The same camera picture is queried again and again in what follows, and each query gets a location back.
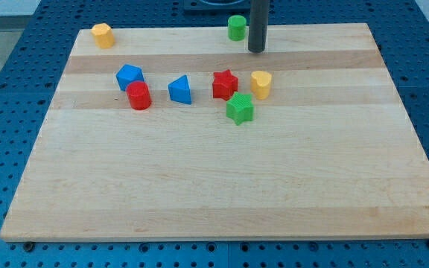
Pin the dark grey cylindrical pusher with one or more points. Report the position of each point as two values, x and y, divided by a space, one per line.
259 13

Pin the red cylinder block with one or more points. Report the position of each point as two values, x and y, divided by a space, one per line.
138 95

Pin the wooden board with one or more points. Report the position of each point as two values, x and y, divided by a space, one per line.
331 154

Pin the red star block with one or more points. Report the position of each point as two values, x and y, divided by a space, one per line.
224 85

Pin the yellow hexagon block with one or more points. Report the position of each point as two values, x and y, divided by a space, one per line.
103 35

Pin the green star block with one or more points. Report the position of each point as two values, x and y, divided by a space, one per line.
240 108

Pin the blue triangle block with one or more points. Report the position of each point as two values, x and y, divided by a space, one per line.
180 91

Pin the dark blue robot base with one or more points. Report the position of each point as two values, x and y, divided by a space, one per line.
199 6

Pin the yellow heart block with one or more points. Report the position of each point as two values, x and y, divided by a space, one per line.
261 82

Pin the blue cube block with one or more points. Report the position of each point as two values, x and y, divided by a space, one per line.
128 74

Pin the green cylinder block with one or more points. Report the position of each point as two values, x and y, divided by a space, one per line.
236 27

